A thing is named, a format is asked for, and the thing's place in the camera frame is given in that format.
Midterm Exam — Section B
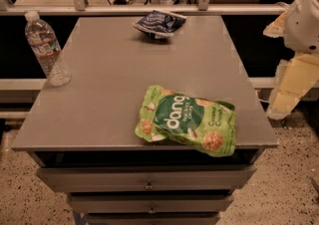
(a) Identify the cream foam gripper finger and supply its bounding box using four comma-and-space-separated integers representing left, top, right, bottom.
266, 53, 319, 119
263, 12, 287, 38

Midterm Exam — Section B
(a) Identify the blue chip bag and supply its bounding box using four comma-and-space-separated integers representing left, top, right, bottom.
133, 10, 186, 39

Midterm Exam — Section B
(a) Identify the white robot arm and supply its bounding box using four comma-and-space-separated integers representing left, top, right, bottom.
263, 0, 319, 119

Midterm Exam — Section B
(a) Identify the green rice chip bag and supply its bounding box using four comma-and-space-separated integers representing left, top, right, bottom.
135, 85, 236, 157

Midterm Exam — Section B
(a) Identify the grey metal railing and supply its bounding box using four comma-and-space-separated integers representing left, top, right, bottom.
1, 0, 286, 16

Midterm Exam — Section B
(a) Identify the grey drawer cabinet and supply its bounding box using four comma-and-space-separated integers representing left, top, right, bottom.
13, 16, 277, 225

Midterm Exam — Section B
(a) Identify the top grey drawer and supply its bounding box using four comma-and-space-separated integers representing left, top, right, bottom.
37, 165, 256, 193

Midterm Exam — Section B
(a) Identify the grey drawer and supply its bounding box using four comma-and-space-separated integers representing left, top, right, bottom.
87, 213, 220, 225
37, 165, 256, 193
68, 194, 233, 214

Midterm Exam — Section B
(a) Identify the clear plastic water bottle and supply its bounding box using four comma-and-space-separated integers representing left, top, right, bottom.
25, 11, 72, 87

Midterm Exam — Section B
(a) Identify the bottom grey drawer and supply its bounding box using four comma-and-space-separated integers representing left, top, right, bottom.
87, 213, 220, 225

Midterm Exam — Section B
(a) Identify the middle grey drawer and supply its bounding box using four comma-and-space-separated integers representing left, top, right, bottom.
68, 194, 233, 214

